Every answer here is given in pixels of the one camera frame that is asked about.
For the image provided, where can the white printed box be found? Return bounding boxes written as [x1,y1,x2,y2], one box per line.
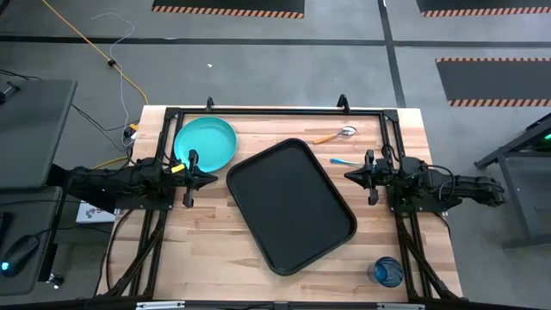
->
[76,201,118,226]

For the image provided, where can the blue faceted plastic cup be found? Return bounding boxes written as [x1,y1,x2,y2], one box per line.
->
[367,256,405,288]

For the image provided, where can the silver metal bracket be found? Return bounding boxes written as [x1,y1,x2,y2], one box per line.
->
[135,301,187,310]
[377,302,425,310]

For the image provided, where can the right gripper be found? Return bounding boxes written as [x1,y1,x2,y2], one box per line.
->
[344,149,391,207]

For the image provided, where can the thin grey cable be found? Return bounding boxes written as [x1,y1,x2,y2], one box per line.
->
[90,12,136,130]

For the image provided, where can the black metal stand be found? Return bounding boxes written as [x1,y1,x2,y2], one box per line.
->
[474,112,551,251]

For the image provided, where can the steel spoon with orange handle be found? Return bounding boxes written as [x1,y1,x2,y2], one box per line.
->
[313,125,358,146]

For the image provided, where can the small black desk device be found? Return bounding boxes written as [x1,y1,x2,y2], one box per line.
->
[0,81,21,105]

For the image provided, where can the black computer mouse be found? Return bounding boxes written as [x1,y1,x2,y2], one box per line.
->
[0,234,41,278]

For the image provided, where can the black floor cable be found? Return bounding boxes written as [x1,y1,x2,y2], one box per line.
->
[70,102,141,153]

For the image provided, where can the black mat with striped edge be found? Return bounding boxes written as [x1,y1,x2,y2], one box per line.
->
[416,0,551,18]
[435,57,551,108]
[151,0,306,20]

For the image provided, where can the black rectangular tray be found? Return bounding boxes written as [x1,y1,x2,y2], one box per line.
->
[226,137,358,276]

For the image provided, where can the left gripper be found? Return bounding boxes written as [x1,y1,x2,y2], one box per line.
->
[170,149,219,209]

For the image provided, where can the white power strip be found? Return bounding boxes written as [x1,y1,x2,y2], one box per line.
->
[122,122,139,146]

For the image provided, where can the grey computer desk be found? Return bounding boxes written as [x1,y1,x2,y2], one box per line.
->
[0,78,79,297]

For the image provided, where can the iridescent blue fork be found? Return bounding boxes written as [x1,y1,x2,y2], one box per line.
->
[329,158,365,169]

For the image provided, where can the black metal rig frame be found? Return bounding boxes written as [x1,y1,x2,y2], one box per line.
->
[96,93,464,310]

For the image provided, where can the yellow cable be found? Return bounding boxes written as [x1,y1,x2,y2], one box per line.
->
[41,0,150,171]

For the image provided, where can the teal plate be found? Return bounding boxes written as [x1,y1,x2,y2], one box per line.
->
[173,115,238,174]

